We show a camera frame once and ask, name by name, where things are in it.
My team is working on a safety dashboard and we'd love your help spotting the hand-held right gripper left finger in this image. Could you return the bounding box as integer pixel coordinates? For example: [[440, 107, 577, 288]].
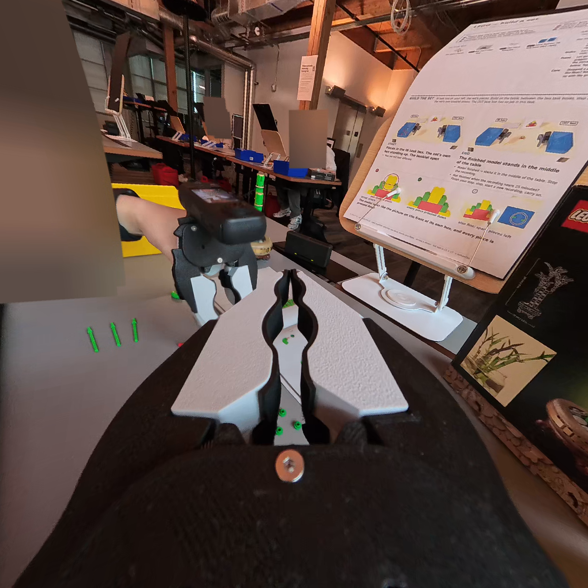
[[171, 269, 292, 446]]

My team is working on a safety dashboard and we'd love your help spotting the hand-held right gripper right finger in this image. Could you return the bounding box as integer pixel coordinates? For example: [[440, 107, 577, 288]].
[[290, 269, 409, 446]]

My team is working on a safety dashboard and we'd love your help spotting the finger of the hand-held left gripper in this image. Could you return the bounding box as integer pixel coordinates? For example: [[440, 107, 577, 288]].
[[219, 264, 259, 307], [189, 272, 221, 328]]

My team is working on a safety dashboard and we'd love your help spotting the yellow plastic bin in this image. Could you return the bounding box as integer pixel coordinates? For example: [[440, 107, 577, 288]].
[[111, 183, 184, 258]]

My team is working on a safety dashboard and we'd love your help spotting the person's left forearm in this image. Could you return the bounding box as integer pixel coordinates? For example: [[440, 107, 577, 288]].
[[115, 195, 141, 239]]

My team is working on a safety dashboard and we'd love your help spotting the black lego set box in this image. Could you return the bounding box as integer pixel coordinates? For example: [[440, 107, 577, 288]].
[[443, 184, 588, 528]]

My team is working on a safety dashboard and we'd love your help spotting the person's left hand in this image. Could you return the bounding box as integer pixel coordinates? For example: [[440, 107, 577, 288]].
[[137, 201, 186, 267]]

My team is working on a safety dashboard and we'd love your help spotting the open instruction booklet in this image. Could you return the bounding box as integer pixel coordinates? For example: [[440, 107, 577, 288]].
[[213, 266, 307, 398]]

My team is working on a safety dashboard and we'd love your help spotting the long wooden background table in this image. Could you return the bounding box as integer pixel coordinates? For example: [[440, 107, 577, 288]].
[[156, 135, 343, 189]]

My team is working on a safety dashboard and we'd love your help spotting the black box with green light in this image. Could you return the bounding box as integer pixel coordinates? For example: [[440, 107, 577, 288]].
[[285, 230, 334, 269]]

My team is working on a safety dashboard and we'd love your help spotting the background document stand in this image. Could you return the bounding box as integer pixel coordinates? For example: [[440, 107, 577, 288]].
[[105, 32, 134, 141], [253, 103, 283, 164]]

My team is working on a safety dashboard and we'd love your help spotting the black pole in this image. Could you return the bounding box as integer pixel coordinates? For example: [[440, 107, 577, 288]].
[[183, 14, 197, 184]]

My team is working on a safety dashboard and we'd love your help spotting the white paper notice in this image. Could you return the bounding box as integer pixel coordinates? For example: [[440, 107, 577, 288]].
[[297, 55, 319, 102]]

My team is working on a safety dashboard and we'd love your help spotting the wooden pillar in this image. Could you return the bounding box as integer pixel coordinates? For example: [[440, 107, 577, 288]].
[[303, 0, 338, 111]]

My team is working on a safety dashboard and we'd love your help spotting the printed instruction sheet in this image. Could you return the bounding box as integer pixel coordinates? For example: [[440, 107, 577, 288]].
[[344, 6, 588, 281]]

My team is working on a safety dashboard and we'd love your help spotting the black wrist strap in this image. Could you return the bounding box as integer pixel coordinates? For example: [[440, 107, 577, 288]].
[[114, 187, 144, 243]]

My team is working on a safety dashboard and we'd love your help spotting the silver ventilation duct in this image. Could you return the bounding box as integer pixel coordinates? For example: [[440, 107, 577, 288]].
[[186, 32, 257, 150]]

